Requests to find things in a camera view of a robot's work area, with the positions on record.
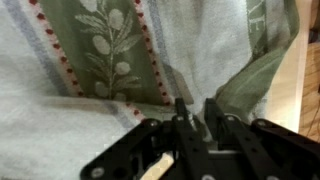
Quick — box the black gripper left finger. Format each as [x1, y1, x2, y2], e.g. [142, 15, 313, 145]
[79, 98, 214, 180]

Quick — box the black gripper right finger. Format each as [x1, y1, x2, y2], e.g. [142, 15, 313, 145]
[204, 98, 320, 180]

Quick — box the green patterned towel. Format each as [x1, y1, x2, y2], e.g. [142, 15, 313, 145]
[0, 0, 301, 180]

